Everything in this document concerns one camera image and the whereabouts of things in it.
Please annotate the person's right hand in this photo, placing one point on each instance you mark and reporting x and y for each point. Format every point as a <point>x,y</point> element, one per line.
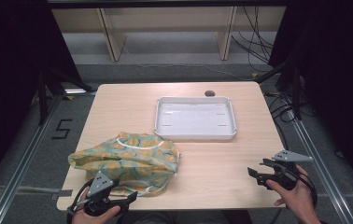
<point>299,199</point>

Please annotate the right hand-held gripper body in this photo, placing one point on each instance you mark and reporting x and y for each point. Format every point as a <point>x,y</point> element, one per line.
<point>285,174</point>

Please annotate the orange print fabric bag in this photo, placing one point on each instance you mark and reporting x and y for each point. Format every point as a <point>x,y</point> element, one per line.
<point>128,158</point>

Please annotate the person's left hand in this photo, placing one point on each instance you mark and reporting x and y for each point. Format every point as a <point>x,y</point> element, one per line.
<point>87,217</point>

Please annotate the dark round table grommet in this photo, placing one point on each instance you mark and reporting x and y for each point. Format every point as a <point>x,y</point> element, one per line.
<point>209,93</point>

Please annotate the beige wooden furniture frame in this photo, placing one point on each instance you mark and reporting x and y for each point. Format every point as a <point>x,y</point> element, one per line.
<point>112,34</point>

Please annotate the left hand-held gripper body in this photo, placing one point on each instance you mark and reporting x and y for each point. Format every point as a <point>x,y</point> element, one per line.
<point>100,184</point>

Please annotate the black metal stand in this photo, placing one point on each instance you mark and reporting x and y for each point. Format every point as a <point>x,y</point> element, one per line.
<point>42,96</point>
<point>296,93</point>

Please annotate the aluminium floor rail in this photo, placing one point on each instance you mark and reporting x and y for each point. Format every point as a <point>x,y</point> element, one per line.
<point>321,168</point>
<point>25,161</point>

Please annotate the white plastic tray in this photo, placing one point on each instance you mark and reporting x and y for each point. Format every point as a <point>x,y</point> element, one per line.
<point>196,118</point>

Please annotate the dark curtain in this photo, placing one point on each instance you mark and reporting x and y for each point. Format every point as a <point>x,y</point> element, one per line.
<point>9,77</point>
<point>336,62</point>

